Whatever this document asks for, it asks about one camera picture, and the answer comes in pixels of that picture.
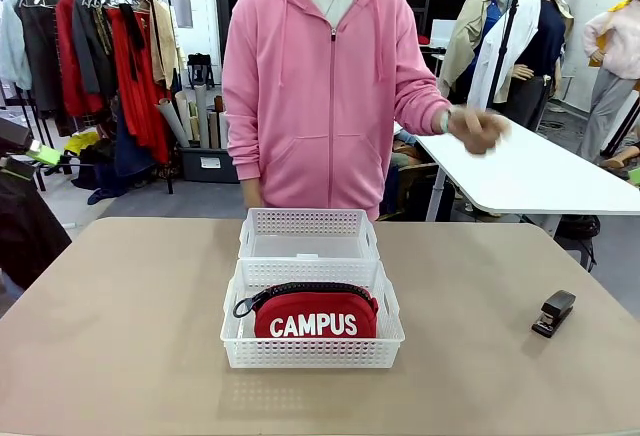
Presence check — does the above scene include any dark cloth cover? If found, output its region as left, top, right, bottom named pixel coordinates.
left=0, top=175, right=73, bottom=290

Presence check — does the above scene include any beige paper roll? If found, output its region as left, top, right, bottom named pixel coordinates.
left=173, top=90, right=195, bottom=143

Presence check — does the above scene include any black stapler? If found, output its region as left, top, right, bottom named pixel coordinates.
left=530, top=289, right=577, bottom=339

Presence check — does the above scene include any tall grey paper roll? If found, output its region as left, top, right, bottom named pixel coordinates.
left=193, top=84, right=212, bottom=150

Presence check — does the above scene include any black storage bin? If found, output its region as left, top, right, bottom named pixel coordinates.
left=178, top=145, right=240, bottom=185

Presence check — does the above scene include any black bag under table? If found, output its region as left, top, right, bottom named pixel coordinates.
left=554, top=214, right=601, bottom=273

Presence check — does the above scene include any dark brown hanging coat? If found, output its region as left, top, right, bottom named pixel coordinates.
left=18, top=0, right=64, bottom=113

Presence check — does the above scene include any black clothes rack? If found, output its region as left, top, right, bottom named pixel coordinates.
left=0, top=0, right=175, bottom=195

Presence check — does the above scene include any white board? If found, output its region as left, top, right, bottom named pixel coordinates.
left=429, top=19, right=457, bottom=50

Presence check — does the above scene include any person's left forearm pink sleeve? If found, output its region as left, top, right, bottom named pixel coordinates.
left=393, top=78, right=454, bottom=136

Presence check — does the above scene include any person's right hand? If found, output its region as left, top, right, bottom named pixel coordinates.
left=242, top=179, right=263, bottom=208

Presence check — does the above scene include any dark grey hanging jacket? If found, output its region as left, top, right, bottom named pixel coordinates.
left=71, top=0, right=120, bottom=100

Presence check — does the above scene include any light blue hanging jacket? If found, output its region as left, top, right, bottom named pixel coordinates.
left=0, top=0, right=32, bottom=91

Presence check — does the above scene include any person's left hand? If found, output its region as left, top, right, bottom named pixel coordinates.
left=446, top=104, right=513, bottom=156

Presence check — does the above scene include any black tripod pole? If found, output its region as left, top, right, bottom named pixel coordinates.
left=481, top=0, right=521, bottom=118

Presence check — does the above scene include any person's right forearm pink sleeve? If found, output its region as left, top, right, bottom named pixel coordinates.
left=227, top=115, right=265, bottom=183

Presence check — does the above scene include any person in pink hoodie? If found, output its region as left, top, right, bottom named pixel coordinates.
left=221, top=0, right=454, bottom=222

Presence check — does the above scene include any yellow item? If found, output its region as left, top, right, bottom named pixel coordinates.
left=64, top=130, right=101, bottom=155

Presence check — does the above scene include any mannequin in navy shirt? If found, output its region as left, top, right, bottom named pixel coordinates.
left=514, top=0, right=575, bottom=132

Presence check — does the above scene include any brown paper roll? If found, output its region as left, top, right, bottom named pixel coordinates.
left=213, top=95, right=226, bottom=150

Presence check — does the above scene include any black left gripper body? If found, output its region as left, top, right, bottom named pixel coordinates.
left=0, top=118, right=33, bottom=158

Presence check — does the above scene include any mannequin in beige coat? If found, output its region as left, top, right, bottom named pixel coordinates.
left=433, top=0, right=507, bottom=107

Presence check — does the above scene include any white background table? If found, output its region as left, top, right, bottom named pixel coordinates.
left=413, top=115, right=640, bottom=217

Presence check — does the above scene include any long red hanging dress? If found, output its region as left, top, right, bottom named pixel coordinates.
left=105, top=4, right=172, bottom=165

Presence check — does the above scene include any navy blue garment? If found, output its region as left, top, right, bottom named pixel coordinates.
left=87, top=105, right=157, bottom=206

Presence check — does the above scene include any black stool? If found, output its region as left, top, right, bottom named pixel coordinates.
left=186, top=53, right=217, bottom=90

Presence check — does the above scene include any slanted grey paper roll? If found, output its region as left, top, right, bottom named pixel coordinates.
left=155, top=98, right=191, bottom=149

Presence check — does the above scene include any red hanging garment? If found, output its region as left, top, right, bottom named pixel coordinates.
left=53, top=0, right=104, bottom=118

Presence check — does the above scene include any mannequin in white coat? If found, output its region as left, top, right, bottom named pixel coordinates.
left=467, top=0, right=544, bottom=120

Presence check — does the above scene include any black hanging scarf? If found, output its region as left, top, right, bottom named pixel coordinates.
left=118, top=3, right=147, bottom=83

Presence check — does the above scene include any white perforated plastic basket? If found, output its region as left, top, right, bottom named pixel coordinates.
left=219, top=257, right=406, bottom=370
left=237, top=207, right=382, bottom=261

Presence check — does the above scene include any beige hanging garment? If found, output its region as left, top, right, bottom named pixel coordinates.
left=148, top=0, right=182, bottom=91

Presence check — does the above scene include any red Campus zipper pouch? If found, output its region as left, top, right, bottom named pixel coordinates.
left=232, top=281, right=380, bottom=339

